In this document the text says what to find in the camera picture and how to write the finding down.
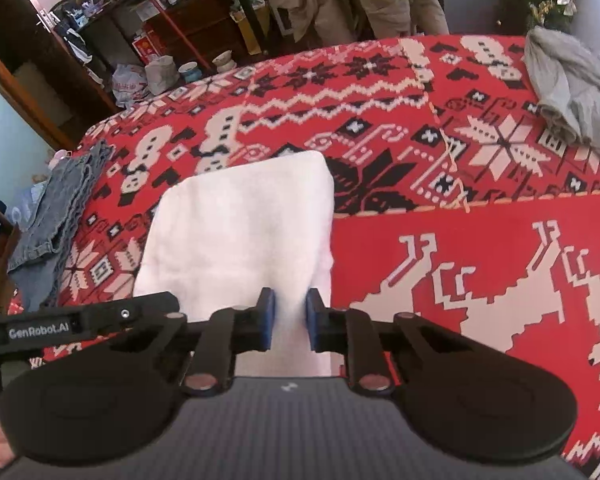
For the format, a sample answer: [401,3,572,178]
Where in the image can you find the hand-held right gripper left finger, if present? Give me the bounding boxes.
[107,287,277,395]

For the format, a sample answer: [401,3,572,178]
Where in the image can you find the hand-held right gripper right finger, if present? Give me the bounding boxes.
[306,288,473,395]

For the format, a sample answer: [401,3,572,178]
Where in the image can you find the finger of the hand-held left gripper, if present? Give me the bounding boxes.
[77,291,188,335]

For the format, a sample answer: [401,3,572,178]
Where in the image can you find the white knitted vest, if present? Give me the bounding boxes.
[132,150,336,378]

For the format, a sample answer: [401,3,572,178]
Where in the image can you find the blue denim jeans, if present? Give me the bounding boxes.
[7,140,115,311]

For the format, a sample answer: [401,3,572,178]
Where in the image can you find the red patterned blanket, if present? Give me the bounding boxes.
[7,34,600,480]

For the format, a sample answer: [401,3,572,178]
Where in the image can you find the plain white bag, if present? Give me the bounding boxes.
[145,55,181,96]

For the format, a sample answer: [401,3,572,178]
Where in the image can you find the red box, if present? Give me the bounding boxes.
[132,30,163,65]

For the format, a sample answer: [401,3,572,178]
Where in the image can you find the dark wooden door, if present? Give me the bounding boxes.
[0,0,121,151]

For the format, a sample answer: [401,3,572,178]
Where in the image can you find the hanging white navy cloth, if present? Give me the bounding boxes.
[67,27,93,61]

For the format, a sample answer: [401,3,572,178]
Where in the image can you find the yellow paper bag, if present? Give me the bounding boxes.
[230,2,271,56]

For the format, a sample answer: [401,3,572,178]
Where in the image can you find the dark cluttered desk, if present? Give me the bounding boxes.
[50,0,261,76]

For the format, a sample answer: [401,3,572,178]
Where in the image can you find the grey garment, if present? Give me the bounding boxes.
[522,27,600,166]

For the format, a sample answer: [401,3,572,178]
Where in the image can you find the red broom handle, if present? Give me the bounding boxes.
[152,2,213,73]

